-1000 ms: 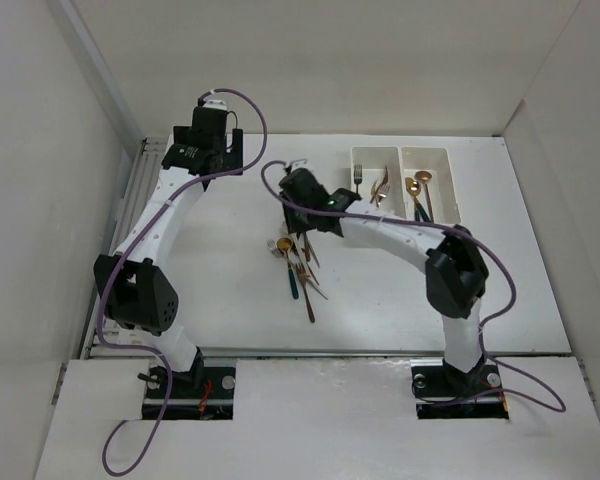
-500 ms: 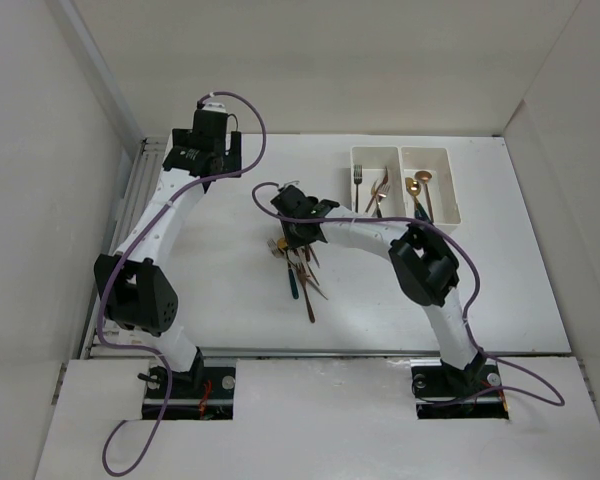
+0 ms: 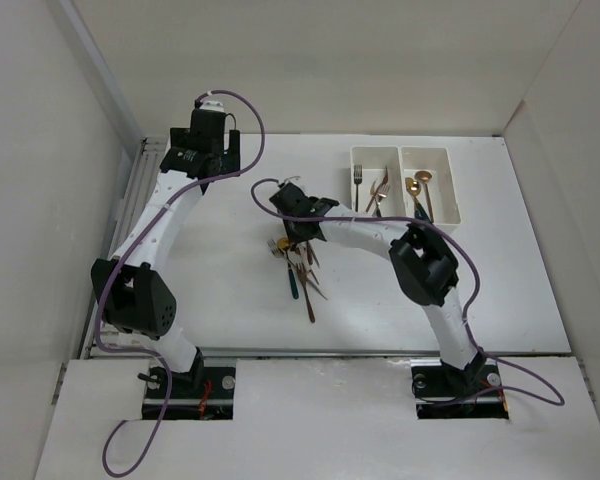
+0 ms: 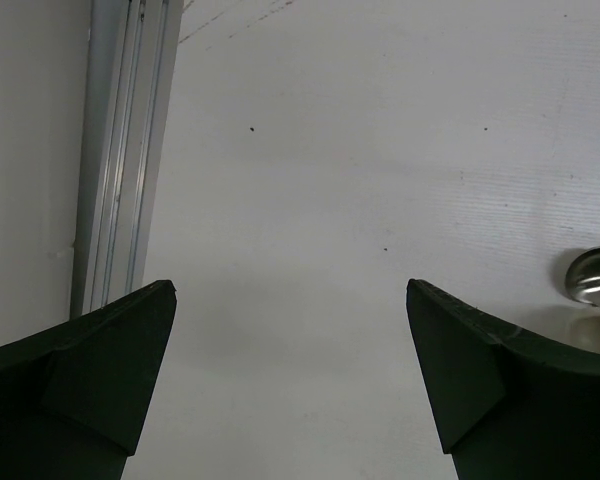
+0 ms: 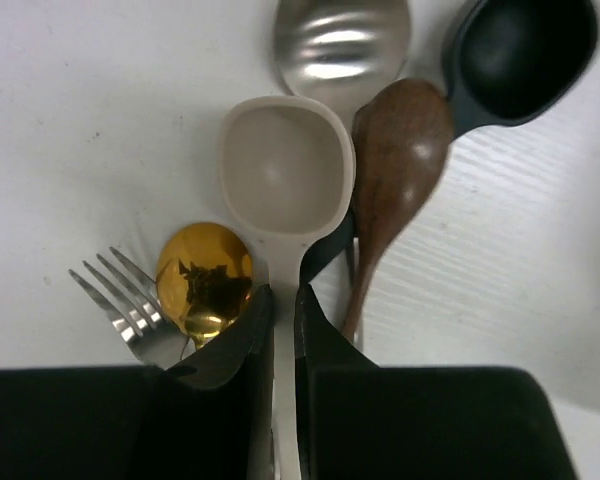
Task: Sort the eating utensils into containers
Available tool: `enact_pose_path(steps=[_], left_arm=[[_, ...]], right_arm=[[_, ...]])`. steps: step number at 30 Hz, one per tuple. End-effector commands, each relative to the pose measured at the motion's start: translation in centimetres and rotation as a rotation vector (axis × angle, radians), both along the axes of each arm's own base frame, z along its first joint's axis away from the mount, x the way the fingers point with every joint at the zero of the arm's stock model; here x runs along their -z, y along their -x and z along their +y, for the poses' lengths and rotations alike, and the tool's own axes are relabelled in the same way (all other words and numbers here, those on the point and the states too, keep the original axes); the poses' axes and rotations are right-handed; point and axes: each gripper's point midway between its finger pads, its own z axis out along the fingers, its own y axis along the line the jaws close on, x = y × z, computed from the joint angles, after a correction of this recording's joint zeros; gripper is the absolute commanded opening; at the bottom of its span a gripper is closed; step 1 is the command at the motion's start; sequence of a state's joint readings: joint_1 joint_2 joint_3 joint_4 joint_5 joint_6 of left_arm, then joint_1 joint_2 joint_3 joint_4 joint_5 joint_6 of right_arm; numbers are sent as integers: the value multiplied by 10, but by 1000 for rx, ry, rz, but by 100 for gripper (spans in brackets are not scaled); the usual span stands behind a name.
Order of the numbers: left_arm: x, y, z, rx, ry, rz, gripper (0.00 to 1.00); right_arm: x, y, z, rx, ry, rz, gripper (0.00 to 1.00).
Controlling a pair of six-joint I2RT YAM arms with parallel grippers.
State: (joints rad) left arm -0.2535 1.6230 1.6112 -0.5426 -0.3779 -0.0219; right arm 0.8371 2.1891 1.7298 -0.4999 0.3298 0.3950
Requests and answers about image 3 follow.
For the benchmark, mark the gold spoon dark handle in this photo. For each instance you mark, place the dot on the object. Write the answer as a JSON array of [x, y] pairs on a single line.
[[283, 246]]

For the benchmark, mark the brown wooden spoon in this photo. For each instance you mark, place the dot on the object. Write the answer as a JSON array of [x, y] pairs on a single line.
[[311, 255]]

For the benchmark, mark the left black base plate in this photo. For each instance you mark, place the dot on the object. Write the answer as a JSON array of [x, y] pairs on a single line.
[[212, 399]]

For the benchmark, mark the rose gold fork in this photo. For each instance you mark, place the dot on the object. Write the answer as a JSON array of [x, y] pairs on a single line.
[[384, 180]]

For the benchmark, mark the white container bin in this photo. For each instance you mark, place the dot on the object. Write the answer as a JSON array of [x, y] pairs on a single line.
[[374, 160], [441, 187]]

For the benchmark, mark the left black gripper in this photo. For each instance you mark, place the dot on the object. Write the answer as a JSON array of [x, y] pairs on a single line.
[[230, 157]]

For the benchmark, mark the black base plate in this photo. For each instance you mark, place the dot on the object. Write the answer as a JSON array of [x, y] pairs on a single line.
[[437, 399], [212, 399]]

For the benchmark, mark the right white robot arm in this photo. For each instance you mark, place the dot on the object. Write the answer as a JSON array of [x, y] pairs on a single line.
[[425, 267]]

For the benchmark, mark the left white container bin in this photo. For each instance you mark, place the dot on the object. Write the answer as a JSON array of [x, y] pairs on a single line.
[[374, 160]]

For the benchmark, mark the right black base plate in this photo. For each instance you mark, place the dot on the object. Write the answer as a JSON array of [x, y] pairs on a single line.
[[437, 399]]

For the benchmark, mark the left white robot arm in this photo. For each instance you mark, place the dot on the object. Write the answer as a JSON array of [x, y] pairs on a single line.
[[140, 305]]

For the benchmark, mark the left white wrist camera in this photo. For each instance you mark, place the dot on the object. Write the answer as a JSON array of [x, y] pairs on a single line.
[[210, 105]]

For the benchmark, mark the copper spoon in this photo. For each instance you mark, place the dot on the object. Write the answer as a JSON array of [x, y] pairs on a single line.
[[424, 177]]

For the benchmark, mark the long copper handle utensil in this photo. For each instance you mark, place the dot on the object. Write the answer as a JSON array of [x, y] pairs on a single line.
[[307, 295]]

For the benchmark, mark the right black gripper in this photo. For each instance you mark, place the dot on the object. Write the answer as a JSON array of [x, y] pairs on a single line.
[[293, 236]]

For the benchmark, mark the right white container bin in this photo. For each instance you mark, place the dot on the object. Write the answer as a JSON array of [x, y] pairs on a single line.
[[441, 187]]

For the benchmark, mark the black fork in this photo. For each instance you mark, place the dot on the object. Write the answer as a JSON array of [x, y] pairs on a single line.
[[357, 180]]

